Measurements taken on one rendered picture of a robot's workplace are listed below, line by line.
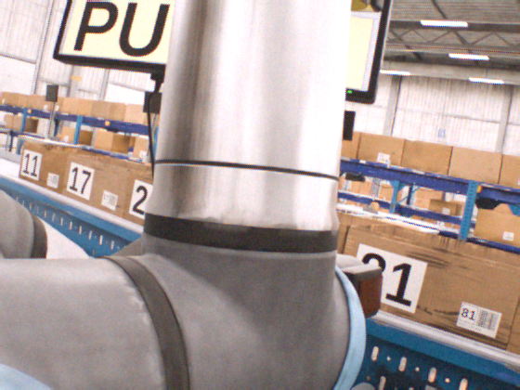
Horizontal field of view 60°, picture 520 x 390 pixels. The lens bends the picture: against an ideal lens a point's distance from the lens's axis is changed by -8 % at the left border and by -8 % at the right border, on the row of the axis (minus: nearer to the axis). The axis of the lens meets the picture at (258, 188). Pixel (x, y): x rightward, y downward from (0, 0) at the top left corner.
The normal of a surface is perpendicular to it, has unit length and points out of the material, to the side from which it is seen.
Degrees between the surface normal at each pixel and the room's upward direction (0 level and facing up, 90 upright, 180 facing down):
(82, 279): 18
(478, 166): 90
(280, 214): 61
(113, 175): 90
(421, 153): 90
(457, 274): 91
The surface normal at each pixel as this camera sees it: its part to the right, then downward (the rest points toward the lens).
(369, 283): 0.80, 0.04
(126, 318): 0.57, -0.65
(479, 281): -0.58, -0.05
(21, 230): 0.88, -0.43
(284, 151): 0.34, 0.01
